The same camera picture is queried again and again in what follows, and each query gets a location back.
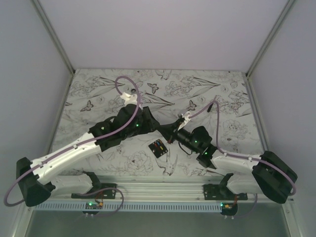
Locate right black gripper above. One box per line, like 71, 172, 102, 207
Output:
157, 118, 199, 154

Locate black fuse box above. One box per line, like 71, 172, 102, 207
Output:
148, 139, 168, 158

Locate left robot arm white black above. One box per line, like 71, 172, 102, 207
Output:
16, 104, 160, 207

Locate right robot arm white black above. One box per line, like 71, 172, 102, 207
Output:
158, 121, 298, 204

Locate left controller board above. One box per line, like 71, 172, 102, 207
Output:
85, 201, 103, 210

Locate controller board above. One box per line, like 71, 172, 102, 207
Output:
85, 201, 103, 210
220, 202, 238, 216

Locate right controller board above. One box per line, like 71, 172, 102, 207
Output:
220, 202, 238, 216

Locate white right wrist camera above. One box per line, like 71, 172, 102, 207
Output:
177, 111, 191, 130

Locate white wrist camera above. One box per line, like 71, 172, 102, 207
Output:
177, 111, 191, 130
120, 92, 138, 106

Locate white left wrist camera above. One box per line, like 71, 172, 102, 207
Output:
120, 92, 138, 106

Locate aluminium mounting rail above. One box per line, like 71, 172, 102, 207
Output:
24, 174, 294, 203

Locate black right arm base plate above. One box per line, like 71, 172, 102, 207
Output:
203, 184, 248, 201

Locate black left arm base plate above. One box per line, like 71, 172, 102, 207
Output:
71, 183, 118, 199

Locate left aluminium frame post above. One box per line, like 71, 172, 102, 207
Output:
31, 0, 75, 75

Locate aluminium frame post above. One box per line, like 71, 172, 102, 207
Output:
31, 0, 75, 75
246, 0, 296, 77

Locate white slotted cable duct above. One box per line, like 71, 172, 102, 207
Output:
34, 202, 223, 212

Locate right aluminium frame post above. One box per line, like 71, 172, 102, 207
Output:
246, 0, 296, 77

